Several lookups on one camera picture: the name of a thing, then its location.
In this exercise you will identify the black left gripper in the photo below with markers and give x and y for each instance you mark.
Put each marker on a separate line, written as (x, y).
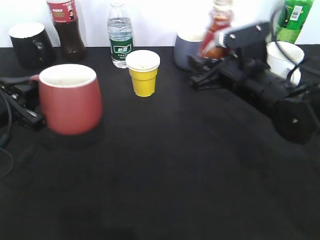
(23, 99)

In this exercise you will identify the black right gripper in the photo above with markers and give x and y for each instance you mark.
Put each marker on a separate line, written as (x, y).
(249, 78)

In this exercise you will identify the red ceramic mug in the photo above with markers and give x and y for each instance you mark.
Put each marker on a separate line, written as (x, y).
(70, 98)

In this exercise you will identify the orange soda bottle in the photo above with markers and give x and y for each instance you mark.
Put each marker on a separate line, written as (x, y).
(221, 18)

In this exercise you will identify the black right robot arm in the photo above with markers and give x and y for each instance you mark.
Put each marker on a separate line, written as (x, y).
(293, 110)

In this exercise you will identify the grey blue mug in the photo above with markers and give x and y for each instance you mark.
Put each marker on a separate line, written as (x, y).
(187, 43)

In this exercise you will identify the black ceramic mug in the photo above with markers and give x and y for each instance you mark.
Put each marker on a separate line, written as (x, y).
(32, 45)

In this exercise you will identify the white mug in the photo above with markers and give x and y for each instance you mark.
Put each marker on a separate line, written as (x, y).
(278, 63)

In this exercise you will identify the green sprite bottle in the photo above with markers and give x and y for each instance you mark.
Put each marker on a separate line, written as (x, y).
(289, 19)

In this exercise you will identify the yellow paper cup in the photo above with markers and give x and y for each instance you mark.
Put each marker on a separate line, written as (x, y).
(143, 68)

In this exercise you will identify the black table cloth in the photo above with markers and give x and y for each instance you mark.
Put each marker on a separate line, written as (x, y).
(178, 165)

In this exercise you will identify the clear water bottle green label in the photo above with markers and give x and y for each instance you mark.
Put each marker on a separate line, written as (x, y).
(120, 33)

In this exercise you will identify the dark cola bottle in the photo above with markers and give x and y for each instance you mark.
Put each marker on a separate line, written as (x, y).
(65, 20)

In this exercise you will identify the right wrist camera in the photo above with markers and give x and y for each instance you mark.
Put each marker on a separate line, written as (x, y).
(248, 42)

